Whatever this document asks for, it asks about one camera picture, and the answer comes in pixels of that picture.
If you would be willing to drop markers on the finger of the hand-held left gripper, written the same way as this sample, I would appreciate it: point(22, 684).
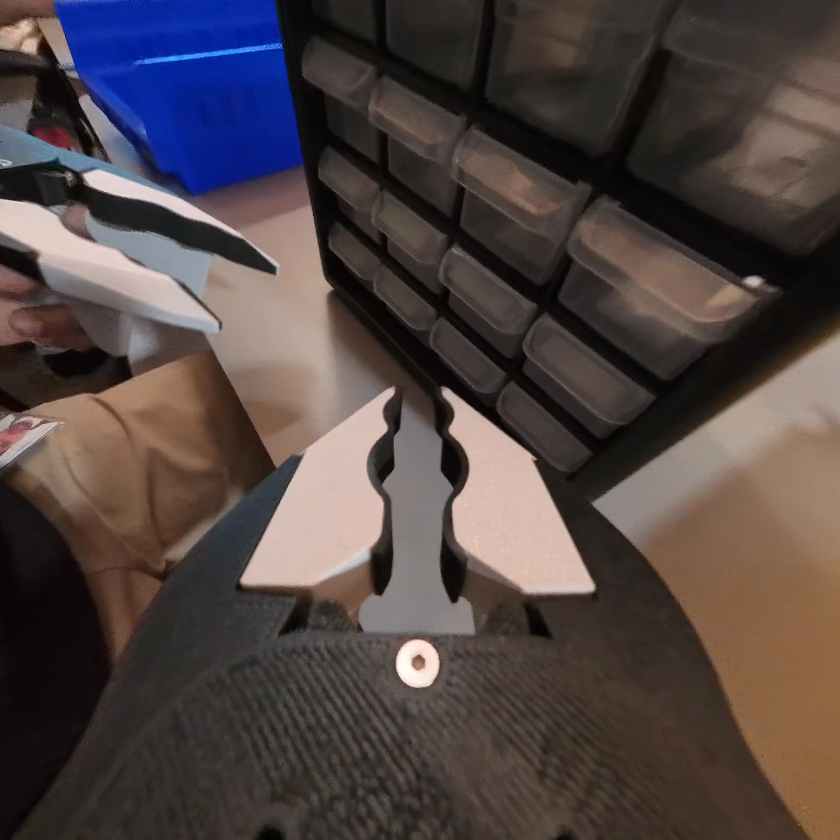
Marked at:
point(157, 256)
point(98, 275)

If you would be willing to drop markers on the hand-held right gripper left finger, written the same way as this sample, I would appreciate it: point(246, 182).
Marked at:
point(315, 518)

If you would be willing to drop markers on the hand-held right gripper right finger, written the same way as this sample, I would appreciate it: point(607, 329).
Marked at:
point(518, 525)

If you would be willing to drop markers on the blue plastic storage bin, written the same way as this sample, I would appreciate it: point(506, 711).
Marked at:
point(197, 118)

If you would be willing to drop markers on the black drawer cabinet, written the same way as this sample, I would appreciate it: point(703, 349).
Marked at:
point(298, 131)

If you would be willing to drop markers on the desk with beige top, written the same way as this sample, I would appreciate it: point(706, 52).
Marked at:
point(282, 321)

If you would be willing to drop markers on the person's left hand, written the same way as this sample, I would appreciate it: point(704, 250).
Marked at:
point(39, 321)

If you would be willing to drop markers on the dark bag with red print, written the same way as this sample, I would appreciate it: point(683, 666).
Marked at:
point(52, 111)

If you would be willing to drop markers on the white cloth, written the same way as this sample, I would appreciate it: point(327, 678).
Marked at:
point(144, 338)

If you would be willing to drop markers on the printed picture card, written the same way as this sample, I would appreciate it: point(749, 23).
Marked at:
point(23, 438)

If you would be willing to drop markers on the person's leg in tan pants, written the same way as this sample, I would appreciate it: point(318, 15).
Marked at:
point(131, 459)

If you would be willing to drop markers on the black garment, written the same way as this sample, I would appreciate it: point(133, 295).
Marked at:
point(39, 656)

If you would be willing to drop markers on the rows of clear cabinet drawers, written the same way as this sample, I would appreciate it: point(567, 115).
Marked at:
point(518, 190)

